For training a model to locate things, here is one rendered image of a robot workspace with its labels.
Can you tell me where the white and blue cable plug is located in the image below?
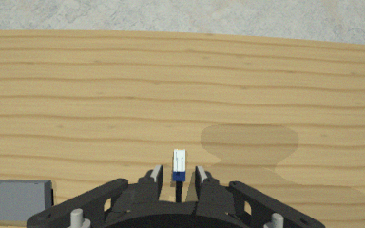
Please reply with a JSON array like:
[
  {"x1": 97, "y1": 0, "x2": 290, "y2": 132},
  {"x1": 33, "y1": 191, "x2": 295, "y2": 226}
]
[{"x1": 173, "y1": 149, "x2": 185, "y2": 181}]

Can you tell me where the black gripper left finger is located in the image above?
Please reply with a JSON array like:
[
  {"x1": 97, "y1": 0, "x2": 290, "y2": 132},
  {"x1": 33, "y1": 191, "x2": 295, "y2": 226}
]
[{"x1": 27, "y1": 165, "x2": 163, "y2": 228}]

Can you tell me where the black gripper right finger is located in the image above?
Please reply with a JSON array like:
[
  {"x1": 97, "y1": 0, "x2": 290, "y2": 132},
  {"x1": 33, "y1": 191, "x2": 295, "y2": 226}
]
[{"x1": 195, "y1": 166, "x2": 326, "y2": 228}]

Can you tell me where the black patch cord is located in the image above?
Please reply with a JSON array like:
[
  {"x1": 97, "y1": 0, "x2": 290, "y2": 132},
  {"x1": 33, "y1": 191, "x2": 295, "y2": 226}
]
[{"x1": 176, "y1": 181, "x2": 182, "y2": 202}]

